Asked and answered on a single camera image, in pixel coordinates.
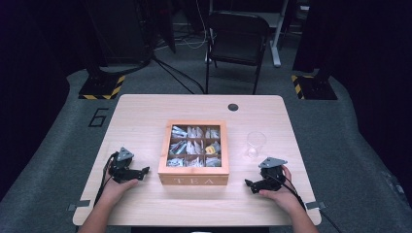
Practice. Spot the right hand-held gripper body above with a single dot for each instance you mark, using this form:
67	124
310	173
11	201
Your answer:
272	174

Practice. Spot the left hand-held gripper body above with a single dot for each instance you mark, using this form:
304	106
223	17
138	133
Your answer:
120	168

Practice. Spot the wooden tea box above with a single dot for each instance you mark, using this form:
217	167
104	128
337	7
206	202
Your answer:
194	176

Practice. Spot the person's right hand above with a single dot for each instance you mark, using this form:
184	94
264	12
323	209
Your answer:
285	195

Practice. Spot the person's left hand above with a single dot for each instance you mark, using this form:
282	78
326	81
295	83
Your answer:
115	192

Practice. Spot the clear plastic cup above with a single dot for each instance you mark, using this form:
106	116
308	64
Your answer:
256	142

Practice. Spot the grey tape piece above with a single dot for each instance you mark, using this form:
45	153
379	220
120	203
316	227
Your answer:
78	205
315	205

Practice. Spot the pile of tea bags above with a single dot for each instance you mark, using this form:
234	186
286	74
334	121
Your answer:
191	147

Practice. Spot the yellow tea bag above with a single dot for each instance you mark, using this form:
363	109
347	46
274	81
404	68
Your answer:
210	149

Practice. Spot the black table grommet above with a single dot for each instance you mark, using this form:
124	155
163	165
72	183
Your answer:
233	107

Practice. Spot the black stand base striped edge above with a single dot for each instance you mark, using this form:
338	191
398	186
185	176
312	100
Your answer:
100	87
315	87

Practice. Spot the white desk leg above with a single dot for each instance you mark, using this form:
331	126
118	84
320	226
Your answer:
277	39

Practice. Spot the black folding chair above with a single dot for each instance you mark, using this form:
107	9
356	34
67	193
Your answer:
238	39

